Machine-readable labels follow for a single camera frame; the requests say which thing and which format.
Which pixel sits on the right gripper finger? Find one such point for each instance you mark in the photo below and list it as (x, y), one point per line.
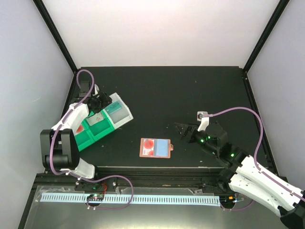
(186, 124)
(182, 130)

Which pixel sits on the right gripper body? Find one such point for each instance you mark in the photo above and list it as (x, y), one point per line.
(192, 139)

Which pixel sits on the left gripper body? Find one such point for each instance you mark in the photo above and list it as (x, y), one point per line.
(100, 104)

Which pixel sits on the pink leather card holder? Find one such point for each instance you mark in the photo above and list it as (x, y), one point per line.
(162, 148)

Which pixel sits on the red circle card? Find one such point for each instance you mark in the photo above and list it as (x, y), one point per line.
(148, 147)
(80, 129)

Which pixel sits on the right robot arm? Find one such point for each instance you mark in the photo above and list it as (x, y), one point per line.
(242, 175)

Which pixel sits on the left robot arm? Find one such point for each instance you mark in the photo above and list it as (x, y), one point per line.
(59, 149)

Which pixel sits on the grey card in bin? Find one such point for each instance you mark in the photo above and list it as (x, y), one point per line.
(94, 119)

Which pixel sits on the teal card in bin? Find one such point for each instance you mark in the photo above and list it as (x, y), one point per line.
(114, 107)

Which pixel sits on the red circle card in bin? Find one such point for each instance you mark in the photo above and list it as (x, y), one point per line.
(80, 129)

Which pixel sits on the white plastic bin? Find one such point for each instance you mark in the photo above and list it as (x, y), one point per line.
(121, 117)

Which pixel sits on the green plastic bin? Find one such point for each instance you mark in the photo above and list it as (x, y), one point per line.
(92, 134)

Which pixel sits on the small circuit board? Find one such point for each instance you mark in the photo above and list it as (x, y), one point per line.
(95, 197)

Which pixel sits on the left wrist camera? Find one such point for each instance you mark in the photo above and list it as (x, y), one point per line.
(96, 90)

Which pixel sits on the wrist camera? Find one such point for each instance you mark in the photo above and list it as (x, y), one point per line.
(96, 90)
(203, 118)

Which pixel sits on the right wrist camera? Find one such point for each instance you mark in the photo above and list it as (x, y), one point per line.
(203, 118)

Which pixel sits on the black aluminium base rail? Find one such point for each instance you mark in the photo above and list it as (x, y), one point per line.
(204, 179)

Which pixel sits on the white slotted cable duct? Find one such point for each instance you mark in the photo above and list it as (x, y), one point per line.
(135, 199)

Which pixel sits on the left black frame post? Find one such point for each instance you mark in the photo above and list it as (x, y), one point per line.
(55, 33)

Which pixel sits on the black frame post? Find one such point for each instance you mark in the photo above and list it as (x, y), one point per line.
(55, 33)
(277, 13)

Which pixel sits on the right black frame post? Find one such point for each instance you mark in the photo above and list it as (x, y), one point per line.
(277, 13)

